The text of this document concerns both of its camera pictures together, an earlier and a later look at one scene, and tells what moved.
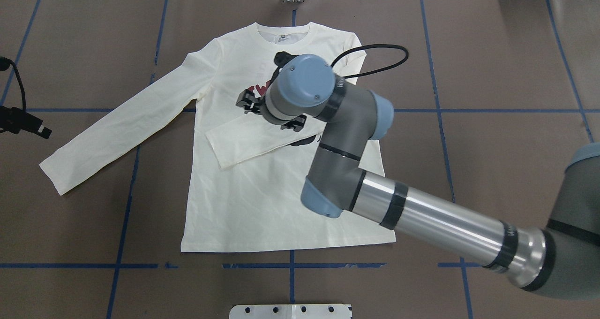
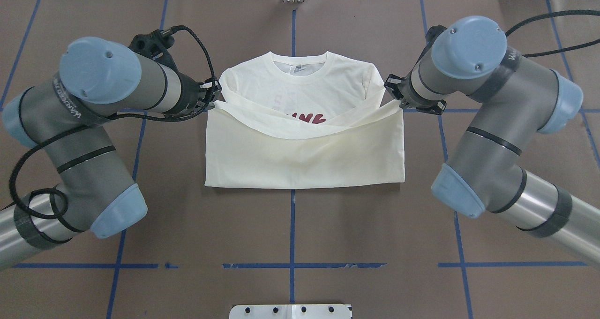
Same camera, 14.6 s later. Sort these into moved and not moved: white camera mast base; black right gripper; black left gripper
Moved: black left gripper; black right gripper
Not moved: white camera mast base
